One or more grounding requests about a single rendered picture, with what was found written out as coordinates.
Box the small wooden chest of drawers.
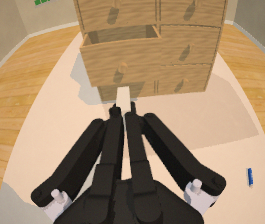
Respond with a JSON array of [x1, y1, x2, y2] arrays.
[[73, 0, 228, 102]]

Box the blue cylinder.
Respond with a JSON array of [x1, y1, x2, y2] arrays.
[[248, 168, 253, 186]]

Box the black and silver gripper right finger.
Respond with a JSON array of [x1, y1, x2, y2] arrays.
[[123, 86, 226, 224]]

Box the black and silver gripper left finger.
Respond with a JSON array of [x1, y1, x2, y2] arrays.
[[31, 87, 126, 224]]

